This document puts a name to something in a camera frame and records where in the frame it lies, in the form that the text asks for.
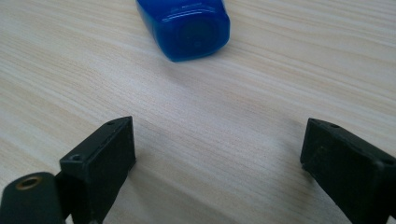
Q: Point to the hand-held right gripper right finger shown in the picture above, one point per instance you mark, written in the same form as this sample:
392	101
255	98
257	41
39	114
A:
348	168

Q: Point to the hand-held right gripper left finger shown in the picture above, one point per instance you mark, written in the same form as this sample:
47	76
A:
99	168

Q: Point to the blue plastic bottle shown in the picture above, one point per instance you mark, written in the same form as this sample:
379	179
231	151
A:
186	28

